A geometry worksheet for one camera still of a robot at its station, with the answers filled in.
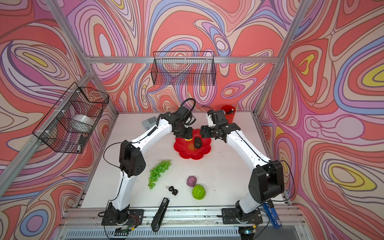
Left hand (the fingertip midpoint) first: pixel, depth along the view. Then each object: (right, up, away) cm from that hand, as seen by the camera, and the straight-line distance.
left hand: (191, 134), depth 91 cm
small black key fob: (-11, -30, -9) cm, 33 cm away
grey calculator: (-32, +8, +21) cm, 39 cm away
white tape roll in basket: (-53, +6, -20) cm, 57 cm away
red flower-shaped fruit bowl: (-3, -10, +8) cm, 13 cm away
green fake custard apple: (+4, -29, -15) cm, 33 cm away
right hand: (+9, 0, -5) cm, 10 cm away
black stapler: (-15, -38, -20) cm, 46 cm away
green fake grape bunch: (-20, -21, -7) cm, 30 cm away
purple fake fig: (0, -25, -10) cm, 27 cm away
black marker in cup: (+28, +17, +12) cm, 35 cm away
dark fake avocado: (+4, -6, +6) cm, 9 cm away
